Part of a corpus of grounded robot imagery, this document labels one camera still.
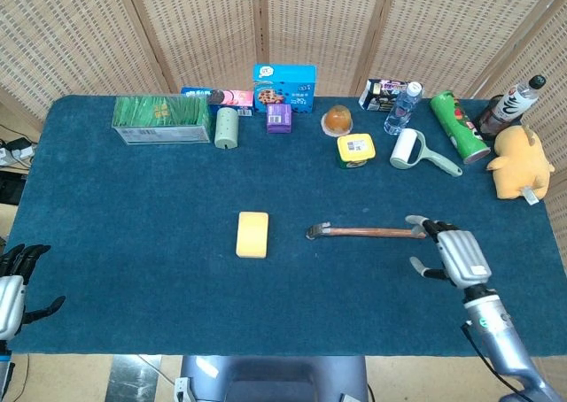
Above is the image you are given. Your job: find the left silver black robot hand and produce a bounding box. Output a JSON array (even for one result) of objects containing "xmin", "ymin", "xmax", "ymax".
[{"xmin": 0, "ymin": 244, "xmax": 66, "ymax": 341}]

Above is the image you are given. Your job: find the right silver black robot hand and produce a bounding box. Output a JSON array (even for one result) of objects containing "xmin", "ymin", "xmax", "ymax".
[{"xmin": 405, "ymin": 214, "xmax": 493, "ymax": 290}]

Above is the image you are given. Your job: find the wooden handle claw hammer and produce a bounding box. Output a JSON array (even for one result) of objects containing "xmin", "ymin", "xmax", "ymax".
[{"xmin": 305, "ymin": 222, "xmax": 429, "ymax": 243}]

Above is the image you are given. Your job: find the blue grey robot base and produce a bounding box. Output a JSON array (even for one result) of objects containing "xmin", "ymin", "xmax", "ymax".
[{"xmin": 175, "ymin": 355, "xmax": 369, "ymax": 402}]

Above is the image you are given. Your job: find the yellow sponge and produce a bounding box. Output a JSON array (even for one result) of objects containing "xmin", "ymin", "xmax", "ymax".
[{"xmin": 235, "ymin": 211, "xmax": 270, "ymax": 259}]

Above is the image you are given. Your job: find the yellow plush toy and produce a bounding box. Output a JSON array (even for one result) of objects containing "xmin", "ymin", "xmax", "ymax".
[{"xmin": 485, "ymin": 125, "xmax": 555, "ymax": 206}]

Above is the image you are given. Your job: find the pale green lint roller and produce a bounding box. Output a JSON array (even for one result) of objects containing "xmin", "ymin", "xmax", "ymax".
[{"xmin": 389, "ymin": 128, "xmax": 463, "ymax": 178}]

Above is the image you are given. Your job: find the green chips can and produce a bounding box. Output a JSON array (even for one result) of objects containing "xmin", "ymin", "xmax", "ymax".
[{"xmin": 430, "ymin": 89, "xmax": 492, "ymax": 165}]

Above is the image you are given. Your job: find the white power strip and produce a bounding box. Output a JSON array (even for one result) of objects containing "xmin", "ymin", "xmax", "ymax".
[{"xmin": 0, "ymin": 138, "xmax": 36, "ymax": 167}]

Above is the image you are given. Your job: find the green tub with yellow lid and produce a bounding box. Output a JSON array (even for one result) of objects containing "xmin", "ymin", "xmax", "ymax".
[{"xmin": 336, "ymin": 132, "xmax": 377, "ymax": 169}]

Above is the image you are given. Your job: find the blue table cloth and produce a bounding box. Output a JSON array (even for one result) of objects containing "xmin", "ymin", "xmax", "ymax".
[{"xmin": 4, "ymin": 94, "xmax": 567, "ymax": 359}]

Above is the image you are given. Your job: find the clear plastic water bottle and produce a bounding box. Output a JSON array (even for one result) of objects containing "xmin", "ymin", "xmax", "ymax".
[{"xmin": 383, "ymin": 81, "xmax": 423, "ymax": 136}]

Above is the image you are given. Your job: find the dark drink bottle white label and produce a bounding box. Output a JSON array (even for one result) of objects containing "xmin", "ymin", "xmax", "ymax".
[{"xmin": 476, "ymin": 74, "xmax": 547, "ymax": 142}]

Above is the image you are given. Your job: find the black white snack package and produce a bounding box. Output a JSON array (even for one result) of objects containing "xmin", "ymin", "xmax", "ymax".
[{"xmin": 358, "ymin": 78, "xmax": 424, "ymax": 112}]

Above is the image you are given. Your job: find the orange jelly cup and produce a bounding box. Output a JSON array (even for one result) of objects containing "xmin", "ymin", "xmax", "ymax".
[{"xmin": 322, "ymin": 104, "xmax": 354, "ymax": 136}]

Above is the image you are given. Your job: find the small purple carton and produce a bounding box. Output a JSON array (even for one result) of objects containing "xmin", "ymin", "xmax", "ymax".
[{"xmin": 266, "ymin": 103, "xmax": 293, "ymax": 135}]

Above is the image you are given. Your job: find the clear box of green packets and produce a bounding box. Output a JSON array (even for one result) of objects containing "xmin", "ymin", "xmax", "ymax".
[{"xmin": 112, "ymin": 94, "xmax": 213, "ymax": 145}]

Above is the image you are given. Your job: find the blue chocolate chip cookie box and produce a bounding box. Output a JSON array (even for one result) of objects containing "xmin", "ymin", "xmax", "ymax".
[{"xmin": 252, "ymin": 64, "xmax": 318, "ymax": 113}]

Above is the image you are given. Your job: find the pale green cylinder case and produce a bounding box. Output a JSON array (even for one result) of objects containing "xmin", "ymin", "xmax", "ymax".
[{"xmin": 214, "ymin": 107, "xmax": 241, "ymax": 150}]

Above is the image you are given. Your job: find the blue pink sandwich cookie box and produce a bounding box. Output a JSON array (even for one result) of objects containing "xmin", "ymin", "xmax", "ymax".
[{"xmin": 180, "ymin": 87, "xmax": 255, "ymax": 118}]

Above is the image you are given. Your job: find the wicker folding screen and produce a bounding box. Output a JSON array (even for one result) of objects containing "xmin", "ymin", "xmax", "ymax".
[{"xmin": 0, "ymin": 0, "xmax": 567, "ymax": 208}]

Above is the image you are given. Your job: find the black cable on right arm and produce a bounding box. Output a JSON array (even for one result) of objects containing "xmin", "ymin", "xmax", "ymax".
[{"xmin": 460, "ymin": 321, "xmax": 532, "ymax": 397}]

